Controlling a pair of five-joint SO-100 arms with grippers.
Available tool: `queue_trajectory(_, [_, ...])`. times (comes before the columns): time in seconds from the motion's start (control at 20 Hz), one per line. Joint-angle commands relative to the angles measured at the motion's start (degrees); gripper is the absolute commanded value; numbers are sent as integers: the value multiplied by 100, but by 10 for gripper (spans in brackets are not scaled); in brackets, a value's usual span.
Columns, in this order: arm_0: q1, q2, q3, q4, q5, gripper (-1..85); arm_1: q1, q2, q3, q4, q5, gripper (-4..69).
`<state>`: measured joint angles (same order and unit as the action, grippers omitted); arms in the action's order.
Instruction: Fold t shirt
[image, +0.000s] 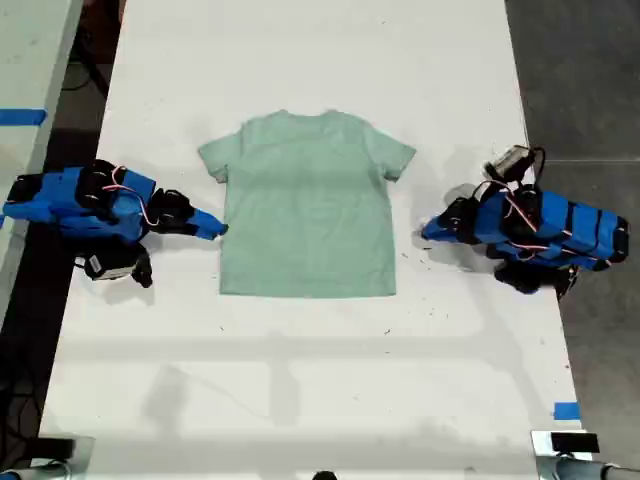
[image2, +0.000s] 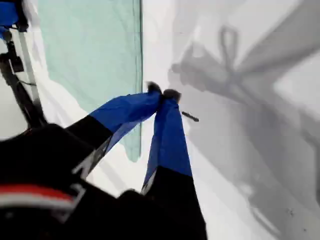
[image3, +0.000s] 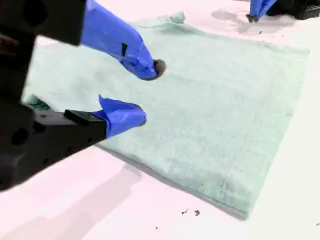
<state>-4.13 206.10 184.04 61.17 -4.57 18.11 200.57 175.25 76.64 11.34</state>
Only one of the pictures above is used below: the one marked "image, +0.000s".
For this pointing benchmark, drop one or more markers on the neighbouring white table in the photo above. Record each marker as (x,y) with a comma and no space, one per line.
(25,60)

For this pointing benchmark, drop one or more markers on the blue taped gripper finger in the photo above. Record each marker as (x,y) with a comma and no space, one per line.
(444,237)
(210,221)
(206,234)
(439,226)

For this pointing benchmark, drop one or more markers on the short blue tape strip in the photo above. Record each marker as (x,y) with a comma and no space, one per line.
(567,410)

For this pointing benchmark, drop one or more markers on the black round object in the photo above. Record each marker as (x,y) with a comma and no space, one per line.
(324,475)

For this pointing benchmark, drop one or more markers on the long blue tape strip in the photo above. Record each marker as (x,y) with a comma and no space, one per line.
(22,116)

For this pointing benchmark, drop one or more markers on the pale green t-shirt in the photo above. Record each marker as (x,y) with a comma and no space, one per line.
(305,210)

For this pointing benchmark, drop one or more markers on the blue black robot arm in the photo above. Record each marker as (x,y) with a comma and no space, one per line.
(60,205)
(565,230)

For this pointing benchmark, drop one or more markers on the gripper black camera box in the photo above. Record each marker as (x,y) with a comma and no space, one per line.
(107,264)
(509,160)

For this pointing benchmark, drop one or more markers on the metal table clamp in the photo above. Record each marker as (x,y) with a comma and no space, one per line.
(542,457)
(75,457)

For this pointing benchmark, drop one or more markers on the small black box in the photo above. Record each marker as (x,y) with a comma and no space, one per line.
(574,442)

